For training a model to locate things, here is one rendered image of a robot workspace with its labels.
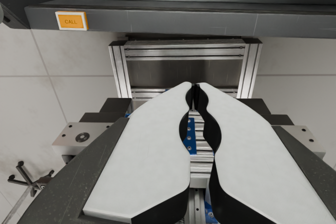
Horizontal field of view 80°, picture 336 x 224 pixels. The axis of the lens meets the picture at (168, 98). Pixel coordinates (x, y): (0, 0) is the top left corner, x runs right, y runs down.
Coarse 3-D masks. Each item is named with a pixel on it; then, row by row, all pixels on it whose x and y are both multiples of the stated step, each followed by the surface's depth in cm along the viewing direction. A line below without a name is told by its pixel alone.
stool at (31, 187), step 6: (18, 162) 208; (18, 168) 206; (12, 174) 225; (24, 174) 210; (48, 174) 210; (12, 180) 219; (18, 180) 219; (30, 180) 215; (36, 180) 215; (30, 186) 214; (36, 186) 218; (24, 192) 208; (30, 192) 227; (24, 198) 205; (18, 204) 198; (12, 210) 192; (6, 216) 188; (6, 222) 185
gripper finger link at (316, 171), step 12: (276, 132) 8; (288, 132) 8; (288, 144) 7; (300, 144) 7; (300, 156) 7; (312, 156) 7; (300, 168) 6; (312, 168) 6; (324, 168) 6; (312, 180) 6; (324, 180) 6; (324, 192) 6; (324, 204) 5
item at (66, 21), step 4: (84, 12) 35; (60, 16) 35; (64, 16) 35; (68, 16) 35; (72, 16) 35; (76, 16) 35; (80, 16) 35; (60, 20) 36; (64, 20) 36; (68, 20) 36; (72, 20) 36; (76, 20) 36; (80, 20) 36; (60, 24) 36; (64, 24) 36; (68, 24) 36; (72, 24) 36; (76, 24) 36; (80, 24) 36
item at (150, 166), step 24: (168, 96) 10; (192, 96) 11; (144, 120) 8; (168, 120) 8; (120, 144) 7; (144, 144) 7; (168, 144) 7; (120, 168) 6; (144, 168) 6; (168, 168) 6; (96, 192) 5; (120, 192) 5; (144, 192) 5; (168, 192) 5; (96, 216) 5; (120, 216) 5; (144, 216) 5; (168, 216) 6
